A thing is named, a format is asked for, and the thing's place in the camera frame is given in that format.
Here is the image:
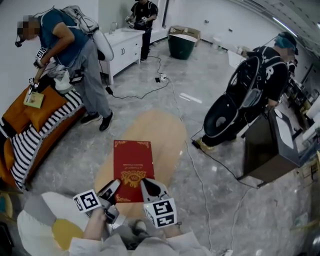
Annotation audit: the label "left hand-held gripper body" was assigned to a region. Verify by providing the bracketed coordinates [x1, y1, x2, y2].
[72, 188, 126, 230]

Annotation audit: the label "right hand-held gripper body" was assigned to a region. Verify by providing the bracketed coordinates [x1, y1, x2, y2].
[142, 197, 178, 229]

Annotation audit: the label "red book with gold print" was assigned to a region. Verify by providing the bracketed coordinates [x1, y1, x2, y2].
[113, 139, 155, 203]

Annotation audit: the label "white flower-shaped beanbag chair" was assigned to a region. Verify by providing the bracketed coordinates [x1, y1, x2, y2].
[16, 190, 111, 256]

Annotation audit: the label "person's left forearm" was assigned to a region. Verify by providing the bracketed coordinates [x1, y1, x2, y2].
[67, 208, 131, 256]

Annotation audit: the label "person's right forearm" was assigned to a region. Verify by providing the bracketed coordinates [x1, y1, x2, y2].
[134, 221, 214, 256]

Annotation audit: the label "wooden coffee table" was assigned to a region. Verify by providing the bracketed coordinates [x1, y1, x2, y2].
[94, 109, 188, 222]

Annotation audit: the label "orange sofa with striped throw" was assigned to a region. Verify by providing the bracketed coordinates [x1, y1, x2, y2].
[0, 89, 85, 190]

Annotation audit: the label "person's right shoe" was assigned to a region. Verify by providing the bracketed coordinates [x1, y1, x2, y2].
[134, 219, 148, 232]

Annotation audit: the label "person's grey trousers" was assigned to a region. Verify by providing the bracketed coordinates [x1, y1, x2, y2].
[116, 221, 161, 251]

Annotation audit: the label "dark vanity cabinet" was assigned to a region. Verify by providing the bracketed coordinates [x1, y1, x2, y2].
[236, 106, 302, 188]

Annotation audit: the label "orange cushion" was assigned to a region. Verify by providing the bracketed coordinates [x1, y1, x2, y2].
[1, 85, 69, 133]

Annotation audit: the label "white round basket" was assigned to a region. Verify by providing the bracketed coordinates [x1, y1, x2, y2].
[53, 69, 75, 95]

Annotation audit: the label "grey crumpled cloth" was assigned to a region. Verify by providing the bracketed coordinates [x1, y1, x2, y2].
[46, 59, 67, 79]

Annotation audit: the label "white dresser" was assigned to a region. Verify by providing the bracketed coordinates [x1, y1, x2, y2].
[99, 26, 147, 86]

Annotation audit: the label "dark green tub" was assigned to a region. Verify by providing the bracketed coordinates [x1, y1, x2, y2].
[167, 33, 198, 61]

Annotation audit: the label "white low table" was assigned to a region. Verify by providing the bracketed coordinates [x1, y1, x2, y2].
[226, 46, 249, 70]

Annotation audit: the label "cardboard box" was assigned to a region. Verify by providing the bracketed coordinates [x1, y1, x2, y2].
[168, 25, 202, 48]

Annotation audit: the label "ceiling strip light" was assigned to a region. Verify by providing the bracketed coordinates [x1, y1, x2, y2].
[271, 16, 288, 31]

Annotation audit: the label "white floor cable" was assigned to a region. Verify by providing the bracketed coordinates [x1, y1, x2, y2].
[164, 76, 214, 252]

